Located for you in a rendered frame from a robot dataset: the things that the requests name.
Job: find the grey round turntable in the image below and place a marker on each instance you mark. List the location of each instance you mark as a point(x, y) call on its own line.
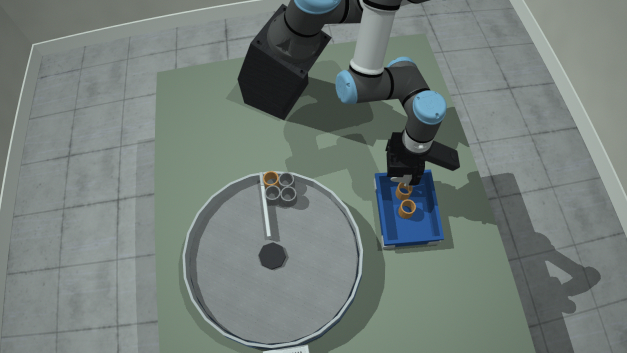
point(273, 277)

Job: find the bronze bushing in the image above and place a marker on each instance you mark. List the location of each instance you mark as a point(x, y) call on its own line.
point(271, 175)
point(409, 203)
point(403, 196)

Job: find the blue rectangular crate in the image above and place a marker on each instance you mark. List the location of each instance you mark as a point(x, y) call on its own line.
point(423, 227)

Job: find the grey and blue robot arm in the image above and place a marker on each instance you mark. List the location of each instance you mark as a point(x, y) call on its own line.
point(294, 36)

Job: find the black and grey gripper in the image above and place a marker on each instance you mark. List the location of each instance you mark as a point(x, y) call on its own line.
point(403, 165)

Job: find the grey metal sleeve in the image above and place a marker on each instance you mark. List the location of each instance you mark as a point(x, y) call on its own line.
point(286, 176)
point(273, 189)
point(288, 190)

